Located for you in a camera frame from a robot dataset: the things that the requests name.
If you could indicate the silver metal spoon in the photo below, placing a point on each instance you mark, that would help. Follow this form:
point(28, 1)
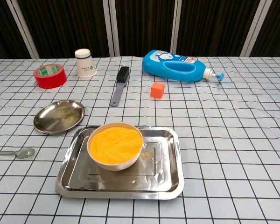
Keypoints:
point(25, 152)

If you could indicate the bowl of yellow powder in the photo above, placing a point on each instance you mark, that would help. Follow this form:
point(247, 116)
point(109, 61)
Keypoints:
point(115, 144)

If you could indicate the rectangular stainless steel tray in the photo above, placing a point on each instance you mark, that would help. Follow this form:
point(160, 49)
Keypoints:
point(154, 177)

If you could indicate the round stainless steel plate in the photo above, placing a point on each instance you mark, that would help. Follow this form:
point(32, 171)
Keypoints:
point(58, 116)

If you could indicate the orange cube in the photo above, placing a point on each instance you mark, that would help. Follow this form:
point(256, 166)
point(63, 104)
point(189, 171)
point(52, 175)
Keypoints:
point(157, 91)

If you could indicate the grey brush black bristles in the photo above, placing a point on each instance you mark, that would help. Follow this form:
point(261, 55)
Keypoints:
point(121, 79)

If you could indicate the blue detergent bottle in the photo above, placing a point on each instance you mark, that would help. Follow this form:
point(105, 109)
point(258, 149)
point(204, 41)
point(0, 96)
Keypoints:
point(158, 64)

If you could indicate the white paper cup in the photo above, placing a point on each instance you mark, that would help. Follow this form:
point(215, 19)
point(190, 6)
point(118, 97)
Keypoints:
point(85, 64)

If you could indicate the white black checkered tablecloth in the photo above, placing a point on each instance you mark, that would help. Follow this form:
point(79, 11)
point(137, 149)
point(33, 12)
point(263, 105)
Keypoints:
point(224, 140)

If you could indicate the red tape roll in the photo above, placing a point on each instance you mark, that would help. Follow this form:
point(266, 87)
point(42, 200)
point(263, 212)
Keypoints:
point(51, 80)

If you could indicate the white screen frame post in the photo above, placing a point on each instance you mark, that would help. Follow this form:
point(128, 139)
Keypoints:
point(177, 28)
point(114, 28)
point(255, 28)
point(23, 28)

